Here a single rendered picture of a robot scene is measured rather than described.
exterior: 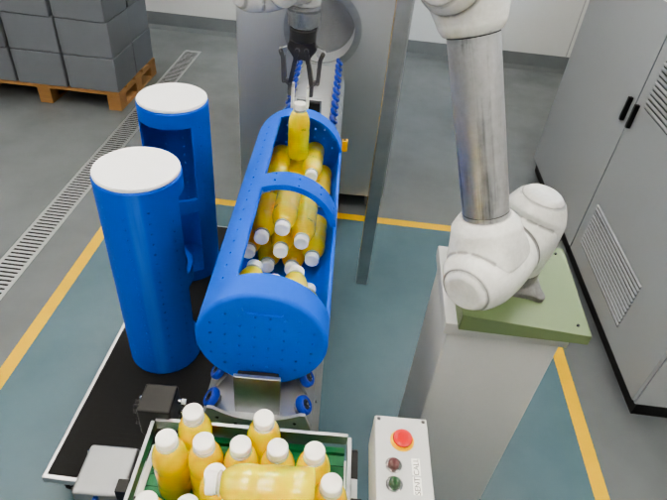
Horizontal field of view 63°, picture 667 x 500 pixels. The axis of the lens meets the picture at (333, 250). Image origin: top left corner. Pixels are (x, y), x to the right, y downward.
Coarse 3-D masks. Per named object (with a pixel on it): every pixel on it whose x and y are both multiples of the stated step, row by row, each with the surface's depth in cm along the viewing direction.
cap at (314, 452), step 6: (306, 444) 100; (312, 444) 100; (318, 444) 100; (306, 450) 99; (312, 450) 99; (318, 450) 99; (324, 450) 99; (306, 456) 98; (312, 456) 98; (318, 456) 98; (324, 456) 99; (312, 462) 98; (318, 462) 98
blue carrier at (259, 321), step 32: (288, 128) 178; (320, 128) 178; (256, 160) 154; (256, 192) 137; (320, 192) 142; (224, 256) 122; (256, 256) 155; (224, 288) 111; (256, 288) 108; (288, 288) 110; (320, 288) 141; (224, 320) 112; (256, 320) 111; (288, 320) 111; (320, 320) 112; (224, 352) 119; (256, 352) 118; (288, 352) 117; (320, 352) 117
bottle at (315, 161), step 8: (312, 144) 179; (320, 144) 180; (312, 152) 174; (320, 152) 176; (304, 160) 173; (312, 160) 171; (320, 160) 172; (304, 168) 170; (312, 168) 169; (320, 168) 171
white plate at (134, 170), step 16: (112, 160) 177; (128, 160) 178; (144, 160) 179; (160, 160) 180; (176, 160) 181; (96, 176) 170; (112, 176) 170; (128, 176) 171; (144, 176) 172; (160, 176) 172; (176, 176) 174; (128, 192) 165
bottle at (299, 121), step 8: (296, 112) 163; (304, 112) 163; (296, 120) 163; (304, 120) 164; (296, 128) 164; (304, 128) 165; (288, 136) 168; (296, 136) 166; (304, 136) 166; (288, 144) 170; (296, 144) 168; (304, 144) 168; (288, 152) 171; (296, 152) 169; (304, 152) 170; (296, 160) 171
